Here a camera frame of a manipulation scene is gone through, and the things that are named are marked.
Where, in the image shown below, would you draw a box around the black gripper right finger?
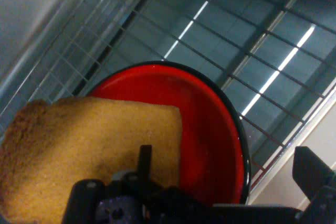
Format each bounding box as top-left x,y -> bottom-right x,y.
292,146 -> 336,209

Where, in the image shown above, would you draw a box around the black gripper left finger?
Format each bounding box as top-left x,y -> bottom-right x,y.
137,144 -> 153,183

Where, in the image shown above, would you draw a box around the brown bread slice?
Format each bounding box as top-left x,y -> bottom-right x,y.
0,96 -> 183,224

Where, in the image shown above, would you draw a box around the red bowl with black rim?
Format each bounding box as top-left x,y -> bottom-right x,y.
87,60 -> 253,205

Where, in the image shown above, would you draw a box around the cream white toaster oven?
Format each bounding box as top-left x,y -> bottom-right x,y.
0,0 -> 336,209

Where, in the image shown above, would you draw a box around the metal wire oven rack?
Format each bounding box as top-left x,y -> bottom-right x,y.
0,0 -> 336,191

